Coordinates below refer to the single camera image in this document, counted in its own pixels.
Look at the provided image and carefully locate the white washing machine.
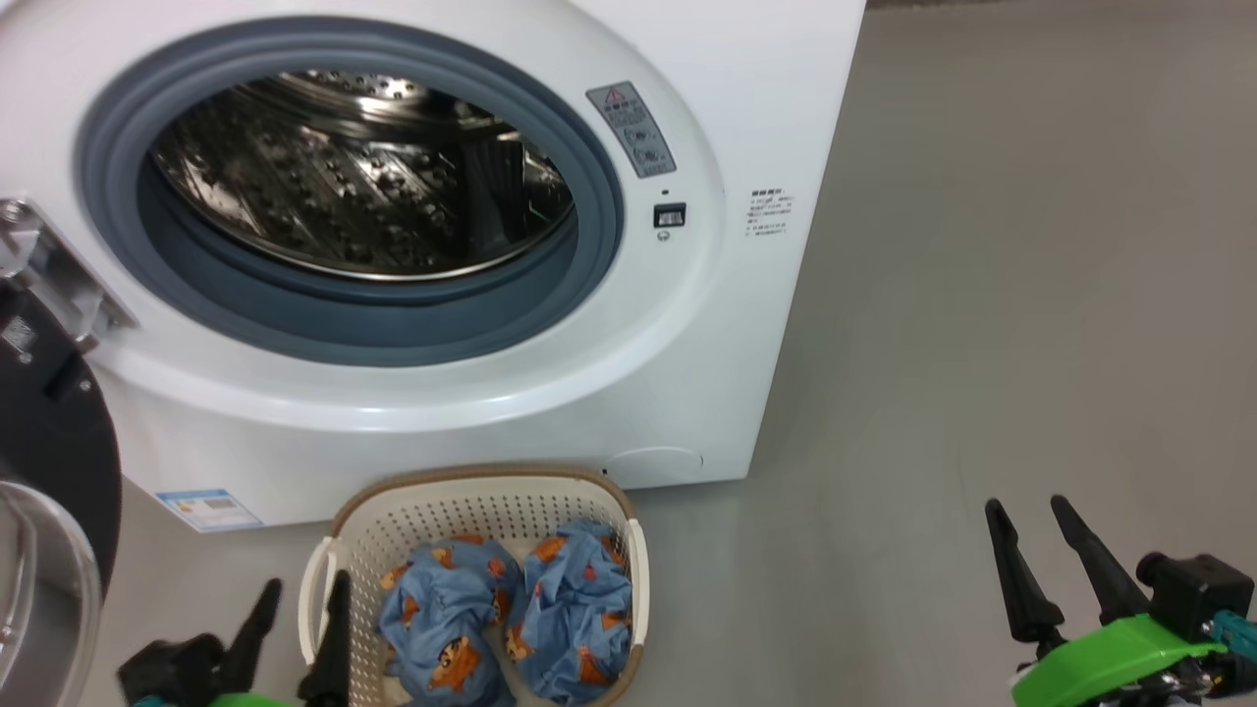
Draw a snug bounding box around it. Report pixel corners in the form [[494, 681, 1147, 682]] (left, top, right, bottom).
[[0, 0, 867, 533]]

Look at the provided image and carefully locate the steel perforated washer drum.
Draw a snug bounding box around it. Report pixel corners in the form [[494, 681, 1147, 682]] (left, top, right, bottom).
[[149, 69, 577, 284]]

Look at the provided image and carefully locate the cream perforated laundry basket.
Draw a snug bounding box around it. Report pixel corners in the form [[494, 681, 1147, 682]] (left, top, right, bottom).
[[298, 463, 651, 707]]

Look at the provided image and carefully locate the blue white energy label sticker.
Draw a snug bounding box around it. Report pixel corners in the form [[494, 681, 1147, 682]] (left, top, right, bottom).
[[155, 488, 264, 534]]

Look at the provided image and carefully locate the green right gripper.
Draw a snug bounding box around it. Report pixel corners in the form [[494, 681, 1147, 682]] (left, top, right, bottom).
[[985, 494, 1229, 707]]

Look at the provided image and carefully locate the silver door hinge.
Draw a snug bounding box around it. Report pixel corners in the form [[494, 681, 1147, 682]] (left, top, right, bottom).
[[0, 199, 138, 347]]

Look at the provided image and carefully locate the grey warning sticker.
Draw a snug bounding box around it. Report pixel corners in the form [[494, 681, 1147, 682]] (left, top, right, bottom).
[[586, 82, 678, 180]]

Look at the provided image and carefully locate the black round glass washer door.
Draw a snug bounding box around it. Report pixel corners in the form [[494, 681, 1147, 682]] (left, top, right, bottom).
[[0, 280, 124, 707]]

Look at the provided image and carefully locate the teal cable connector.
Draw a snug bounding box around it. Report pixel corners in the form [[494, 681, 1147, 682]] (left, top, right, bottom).
[[1212, 609, 1257, 661]]

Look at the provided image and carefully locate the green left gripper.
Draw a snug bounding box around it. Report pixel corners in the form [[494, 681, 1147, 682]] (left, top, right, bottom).
[[133, 570, 353, 707]]

